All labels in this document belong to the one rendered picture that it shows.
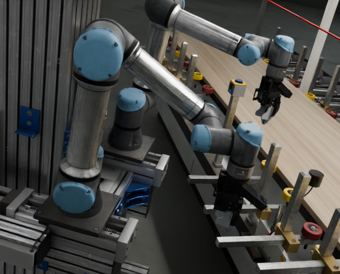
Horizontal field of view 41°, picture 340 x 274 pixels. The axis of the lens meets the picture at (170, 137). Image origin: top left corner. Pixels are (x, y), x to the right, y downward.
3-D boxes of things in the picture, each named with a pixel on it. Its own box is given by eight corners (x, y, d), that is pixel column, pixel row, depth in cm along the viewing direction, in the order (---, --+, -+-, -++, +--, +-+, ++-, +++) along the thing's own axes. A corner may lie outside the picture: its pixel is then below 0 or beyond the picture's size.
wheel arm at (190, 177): (188, 185, 222) (190, 178, 220) (187, 181, 225) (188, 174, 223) (267, 185, 235) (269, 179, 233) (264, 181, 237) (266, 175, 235)
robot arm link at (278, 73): (277, 61, 179) (292, 68, 173) (274, 72, 181) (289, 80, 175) (264, 62, 175) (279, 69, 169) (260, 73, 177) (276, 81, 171)
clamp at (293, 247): (286, 253, 183) (289, 243, 180) (271, 231, 194) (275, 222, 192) (298, 253, 184) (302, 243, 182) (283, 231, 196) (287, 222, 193)
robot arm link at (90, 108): (96, 193, 142) (130, 24, 118) (90, 223, 129) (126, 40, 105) (58, 185, 141) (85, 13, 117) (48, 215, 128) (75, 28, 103)
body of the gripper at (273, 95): (251, 101, 181) (258, 73, 176) (266, 99, 186) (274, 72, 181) (264, 109, 176) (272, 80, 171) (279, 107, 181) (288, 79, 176)
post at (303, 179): (270, 267, 196) (304, 175, 174) (266, 261, 199) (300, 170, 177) (277, 267, 197) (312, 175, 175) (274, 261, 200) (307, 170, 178)
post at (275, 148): (247, 231, 217) (275, 145, 196) (244, 226, 220) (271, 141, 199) (253, 231, 218) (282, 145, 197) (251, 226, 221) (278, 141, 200)
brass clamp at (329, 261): (326, 281, 157) (331, 271, 155) (307, 254, 168) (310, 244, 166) (340, 281, 159) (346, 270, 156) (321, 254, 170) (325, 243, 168)
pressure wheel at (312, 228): (301, 255, 187) (309, 233, 182) (291, 242, 194) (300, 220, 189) (317, 254, 189) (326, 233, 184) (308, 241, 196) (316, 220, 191)
